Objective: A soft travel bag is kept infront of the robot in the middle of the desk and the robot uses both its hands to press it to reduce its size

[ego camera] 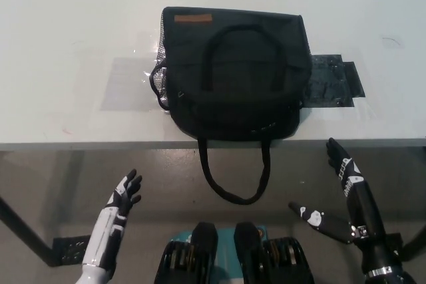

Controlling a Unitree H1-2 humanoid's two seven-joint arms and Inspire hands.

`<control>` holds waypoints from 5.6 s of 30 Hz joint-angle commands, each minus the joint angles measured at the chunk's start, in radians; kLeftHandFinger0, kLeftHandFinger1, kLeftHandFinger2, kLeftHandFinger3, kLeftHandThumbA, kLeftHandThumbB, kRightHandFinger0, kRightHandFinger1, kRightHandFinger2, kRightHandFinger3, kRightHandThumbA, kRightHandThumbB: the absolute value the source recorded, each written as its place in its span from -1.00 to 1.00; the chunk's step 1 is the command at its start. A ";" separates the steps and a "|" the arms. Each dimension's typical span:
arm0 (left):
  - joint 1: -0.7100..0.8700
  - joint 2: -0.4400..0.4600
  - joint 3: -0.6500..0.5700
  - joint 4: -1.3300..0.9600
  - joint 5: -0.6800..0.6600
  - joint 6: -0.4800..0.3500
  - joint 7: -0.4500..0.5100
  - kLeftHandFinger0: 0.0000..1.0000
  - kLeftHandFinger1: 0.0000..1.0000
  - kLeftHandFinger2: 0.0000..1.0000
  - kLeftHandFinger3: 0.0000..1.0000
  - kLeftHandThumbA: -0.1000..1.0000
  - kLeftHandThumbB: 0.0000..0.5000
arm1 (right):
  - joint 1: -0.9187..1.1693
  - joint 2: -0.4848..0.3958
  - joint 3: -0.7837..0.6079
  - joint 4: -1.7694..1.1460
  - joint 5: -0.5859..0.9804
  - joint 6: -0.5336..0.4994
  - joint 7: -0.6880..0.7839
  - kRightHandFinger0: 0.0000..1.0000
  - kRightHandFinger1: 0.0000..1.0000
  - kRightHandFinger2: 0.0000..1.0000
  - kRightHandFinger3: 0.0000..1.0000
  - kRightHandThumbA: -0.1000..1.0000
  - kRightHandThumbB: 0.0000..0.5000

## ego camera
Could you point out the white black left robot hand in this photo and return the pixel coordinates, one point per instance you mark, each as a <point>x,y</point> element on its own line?
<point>103,234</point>

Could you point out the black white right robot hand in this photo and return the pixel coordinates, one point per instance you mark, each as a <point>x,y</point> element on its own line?
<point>362,207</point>

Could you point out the black soft travel bag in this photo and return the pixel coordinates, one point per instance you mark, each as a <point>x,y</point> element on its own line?
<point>239,97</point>

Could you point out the black teal robot torso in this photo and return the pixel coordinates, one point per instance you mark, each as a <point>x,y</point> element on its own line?
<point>206,257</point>

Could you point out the black table leg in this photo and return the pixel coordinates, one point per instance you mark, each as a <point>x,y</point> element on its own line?
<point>416,247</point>
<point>26,230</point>

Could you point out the black tape patch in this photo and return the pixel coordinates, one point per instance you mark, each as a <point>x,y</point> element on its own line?
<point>327,81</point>

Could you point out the clear tape patch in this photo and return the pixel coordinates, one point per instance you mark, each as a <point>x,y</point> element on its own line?
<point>128,82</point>

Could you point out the black floor bracket plate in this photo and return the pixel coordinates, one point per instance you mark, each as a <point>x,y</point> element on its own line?
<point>71,249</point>
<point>396,244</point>

